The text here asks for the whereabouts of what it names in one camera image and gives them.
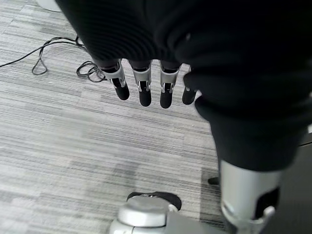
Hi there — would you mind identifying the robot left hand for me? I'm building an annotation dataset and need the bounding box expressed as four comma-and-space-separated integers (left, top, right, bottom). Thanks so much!
55, 0, 312, 234

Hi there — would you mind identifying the dark grey cabinet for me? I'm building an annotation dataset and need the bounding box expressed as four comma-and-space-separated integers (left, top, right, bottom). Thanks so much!
277, 125, 312, 234

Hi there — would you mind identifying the silver robot leg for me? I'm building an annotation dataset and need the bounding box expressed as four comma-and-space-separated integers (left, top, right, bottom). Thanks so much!
108, 196, 232, 234

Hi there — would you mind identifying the white round base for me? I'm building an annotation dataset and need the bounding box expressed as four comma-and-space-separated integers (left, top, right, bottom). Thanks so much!
37, 0, 61, 12

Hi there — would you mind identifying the coiled black floor cable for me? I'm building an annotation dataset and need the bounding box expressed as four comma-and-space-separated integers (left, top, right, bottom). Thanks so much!
76, 60, 106, 83

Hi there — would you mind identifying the long black floor cable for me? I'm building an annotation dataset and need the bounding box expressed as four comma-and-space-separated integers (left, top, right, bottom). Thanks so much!
0, 36, 85, 75

